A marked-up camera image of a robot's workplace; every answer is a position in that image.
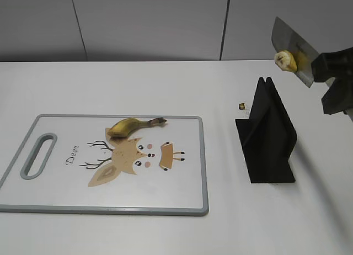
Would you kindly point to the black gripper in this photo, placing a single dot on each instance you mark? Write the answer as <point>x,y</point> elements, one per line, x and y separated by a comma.
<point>335,70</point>

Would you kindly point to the cut banana slice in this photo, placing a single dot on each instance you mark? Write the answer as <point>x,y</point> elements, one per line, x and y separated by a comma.
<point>285,61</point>

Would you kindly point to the white handled kitchen knife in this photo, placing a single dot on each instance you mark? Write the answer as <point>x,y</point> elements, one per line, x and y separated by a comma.
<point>283,37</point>

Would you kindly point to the yellow banana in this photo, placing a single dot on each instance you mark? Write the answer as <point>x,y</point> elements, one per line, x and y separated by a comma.
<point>127,126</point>

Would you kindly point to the black knife stand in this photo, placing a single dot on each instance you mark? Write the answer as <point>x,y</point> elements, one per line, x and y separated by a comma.
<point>267,137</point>

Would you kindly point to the white deer cutting board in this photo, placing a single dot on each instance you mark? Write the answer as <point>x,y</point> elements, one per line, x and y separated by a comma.
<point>68,164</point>

